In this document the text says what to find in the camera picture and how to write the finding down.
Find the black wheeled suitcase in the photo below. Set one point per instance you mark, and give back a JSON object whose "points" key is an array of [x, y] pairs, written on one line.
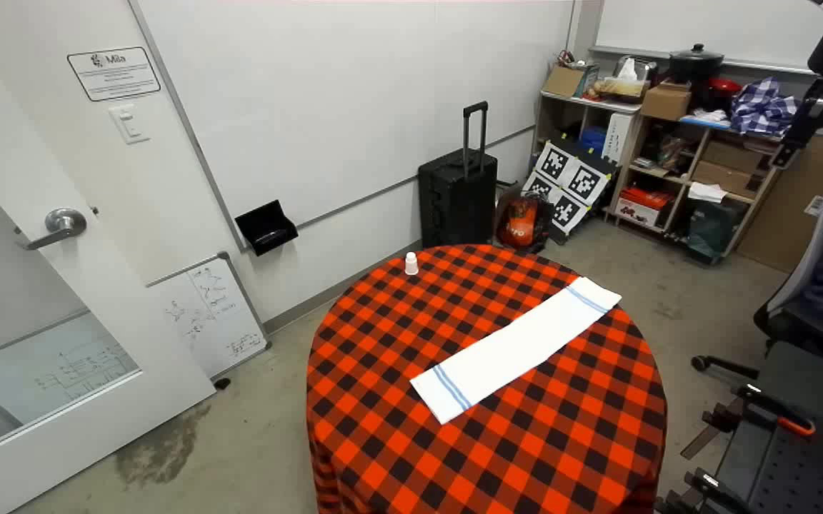
{"points": [[455, 200]]}

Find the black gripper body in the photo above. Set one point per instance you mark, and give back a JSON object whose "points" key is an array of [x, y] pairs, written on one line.
{"points": [[803, 123]]}

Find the blue white patterned bag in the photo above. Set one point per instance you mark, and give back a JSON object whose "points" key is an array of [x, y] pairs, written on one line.
{"points": [[761, 106]]}

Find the orange and black bag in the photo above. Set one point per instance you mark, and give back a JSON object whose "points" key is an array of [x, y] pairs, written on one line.
{"points": [[523, 225]]}

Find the red black checkered tablecloth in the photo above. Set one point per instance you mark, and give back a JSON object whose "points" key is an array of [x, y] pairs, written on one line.
{"points": [[525, 439]]}

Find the large cardboard box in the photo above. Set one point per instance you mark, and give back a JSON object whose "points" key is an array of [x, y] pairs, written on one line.
{"points": [[667, 102]]}

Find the white framed whiteboard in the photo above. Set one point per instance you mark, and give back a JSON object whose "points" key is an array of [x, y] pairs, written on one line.
{"points": [[707, 30]]}

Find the grey office chair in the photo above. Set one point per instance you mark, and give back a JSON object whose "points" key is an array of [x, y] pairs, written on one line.
{"points": [[798, 315]]}

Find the white towel with blue stripes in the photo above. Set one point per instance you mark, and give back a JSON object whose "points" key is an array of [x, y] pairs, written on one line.
{"points": [[514, 347]]}

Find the dark green bin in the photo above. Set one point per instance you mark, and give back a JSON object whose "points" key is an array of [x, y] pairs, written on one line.
{"points": [[713, 233]]}

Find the brown cardboard panel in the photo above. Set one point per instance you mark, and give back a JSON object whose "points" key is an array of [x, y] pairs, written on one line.
{"points": [[791, 216]]}

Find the white door with glass pane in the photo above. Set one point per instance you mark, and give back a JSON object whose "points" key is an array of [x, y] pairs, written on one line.
{"points": [[98, 295]]}

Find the white plastic bottle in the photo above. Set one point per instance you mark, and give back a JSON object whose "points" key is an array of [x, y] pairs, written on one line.
{"points": [[625, 73]]}

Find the small scribbled whiteboard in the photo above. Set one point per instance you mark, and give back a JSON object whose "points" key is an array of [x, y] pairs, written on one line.
{"points": [[210, 317]]}

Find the black white fiducial tag board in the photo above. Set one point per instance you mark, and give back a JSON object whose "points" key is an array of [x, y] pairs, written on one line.
{"points": [[570, 182]]}

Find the white framed notice sign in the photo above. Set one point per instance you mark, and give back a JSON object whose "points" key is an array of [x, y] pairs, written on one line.
{"points": [[112, 73]]}

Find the small cardboard box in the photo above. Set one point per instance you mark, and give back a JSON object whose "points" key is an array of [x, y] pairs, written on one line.
{"points": [[564, 80]]}

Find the white light switch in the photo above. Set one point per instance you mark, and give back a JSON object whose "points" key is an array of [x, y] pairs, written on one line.
{"points": [[130, 123]]}

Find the large wall whiteboard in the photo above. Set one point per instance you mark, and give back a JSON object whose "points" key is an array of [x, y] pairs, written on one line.
{"points": [[354, 96]]}

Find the wide cardboard box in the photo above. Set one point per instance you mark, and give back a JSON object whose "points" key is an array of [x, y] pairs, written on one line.
{"points": [[725, 168]]}

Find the red and white box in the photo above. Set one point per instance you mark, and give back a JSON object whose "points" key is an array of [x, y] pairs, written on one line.
{"points": [[641, 205]]}

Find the black wall tray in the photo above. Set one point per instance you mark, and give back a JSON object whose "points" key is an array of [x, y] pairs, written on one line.
{"points": [[267, 229]]}

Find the black robot mounting stand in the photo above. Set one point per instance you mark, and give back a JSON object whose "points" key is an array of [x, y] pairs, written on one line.
{"points": [[791, 466]]}

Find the small white bottle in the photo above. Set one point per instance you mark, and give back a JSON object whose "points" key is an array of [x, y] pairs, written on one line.
{"points": [[411, 265]]}

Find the black cooking pot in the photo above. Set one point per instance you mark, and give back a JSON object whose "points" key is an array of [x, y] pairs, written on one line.
{"points": [[694, 63]]}

